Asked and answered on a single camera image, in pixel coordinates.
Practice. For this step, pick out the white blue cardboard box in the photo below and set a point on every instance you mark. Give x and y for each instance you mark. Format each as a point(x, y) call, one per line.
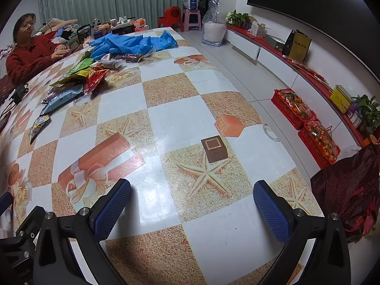
point(191, 2)

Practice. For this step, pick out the pile of blue gloves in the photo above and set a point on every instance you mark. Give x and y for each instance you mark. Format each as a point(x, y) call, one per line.
point(124, 43)

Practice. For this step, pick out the pile of clothes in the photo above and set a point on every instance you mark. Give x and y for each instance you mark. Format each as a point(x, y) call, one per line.
point(59, 28)

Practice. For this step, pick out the red crate of oranges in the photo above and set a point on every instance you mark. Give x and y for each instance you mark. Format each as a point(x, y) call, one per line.
point(292, 108)
point(319, 144)

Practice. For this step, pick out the small multicoloured snack packet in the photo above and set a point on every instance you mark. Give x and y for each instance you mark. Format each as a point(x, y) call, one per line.
point(38, 126)

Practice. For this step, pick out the yellow black-print snack packet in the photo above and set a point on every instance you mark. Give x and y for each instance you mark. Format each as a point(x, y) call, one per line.
point(69, 80)

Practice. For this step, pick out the yellow tin box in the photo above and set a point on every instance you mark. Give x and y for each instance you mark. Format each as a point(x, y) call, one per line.
point(341, 98)

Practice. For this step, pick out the pink plastic stool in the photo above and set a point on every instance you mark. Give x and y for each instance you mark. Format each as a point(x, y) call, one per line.
point(191, 20)

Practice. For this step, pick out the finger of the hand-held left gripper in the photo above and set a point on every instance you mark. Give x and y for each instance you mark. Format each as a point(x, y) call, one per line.
point(5, 202)

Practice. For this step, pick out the clear plastic packet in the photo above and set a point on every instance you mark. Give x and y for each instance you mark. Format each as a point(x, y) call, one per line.
point(114, 64)

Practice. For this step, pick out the black power adapter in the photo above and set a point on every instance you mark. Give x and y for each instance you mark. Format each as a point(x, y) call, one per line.
point(18, 93)

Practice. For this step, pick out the green potted plant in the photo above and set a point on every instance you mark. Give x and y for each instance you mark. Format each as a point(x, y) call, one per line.
point(237, 17)
point(368, 109)

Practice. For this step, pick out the green snack packet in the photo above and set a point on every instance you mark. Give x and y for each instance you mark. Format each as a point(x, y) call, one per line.
point(78, 66)

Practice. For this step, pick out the dark brown snack packet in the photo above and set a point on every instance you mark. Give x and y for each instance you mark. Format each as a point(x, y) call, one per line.
point(129, 56)

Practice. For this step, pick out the light blue snack packet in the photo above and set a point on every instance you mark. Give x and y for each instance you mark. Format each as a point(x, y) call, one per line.
point(61, 98)

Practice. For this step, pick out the red plastic chair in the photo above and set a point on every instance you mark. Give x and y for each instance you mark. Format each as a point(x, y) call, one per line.
point(170, 16)

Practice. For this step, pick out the grey flat box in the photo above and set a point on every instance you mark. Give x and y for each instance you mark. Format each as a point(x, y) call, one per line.
point(276, 43)

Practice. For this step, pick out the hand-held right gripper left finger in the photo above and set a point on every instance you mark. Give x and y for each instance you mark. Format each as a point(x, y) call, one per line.
point(114, 210)

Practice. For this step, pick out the dark red patterned bag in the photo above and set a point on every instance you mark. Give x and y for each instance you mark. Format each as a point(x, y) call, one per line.
point(347, 190)

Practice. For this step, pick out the white carton box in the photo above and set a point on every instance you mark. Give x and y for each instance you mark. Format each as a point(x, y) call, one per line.
point(256, 29)

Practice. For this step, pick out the red gold-print snack packet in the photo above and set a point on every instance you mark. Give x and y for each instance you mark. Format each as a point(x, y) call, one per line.
point(96, 78)

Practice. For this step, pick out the clear plastic bag white contents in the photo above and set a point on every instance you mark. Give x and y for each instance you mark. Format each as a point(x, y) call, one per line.
point(213, 29)

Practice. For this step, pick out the white cabinet red top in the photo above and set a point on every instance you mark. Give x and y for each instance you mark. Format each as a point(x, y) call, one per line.
point(267, 56)

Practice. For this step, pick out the black yellow paper bag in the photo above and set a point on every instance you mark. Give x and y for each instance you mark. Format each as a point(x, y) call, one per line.
point(298, 47)

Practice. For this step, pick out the grey curtain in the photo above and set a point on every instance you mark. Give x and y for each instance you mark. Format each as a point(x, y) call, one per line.
point(104, 0)

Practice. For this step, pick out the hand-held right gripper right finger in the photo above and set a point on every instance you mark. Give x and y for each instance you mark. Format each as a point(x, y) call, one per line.
point(271, 210)

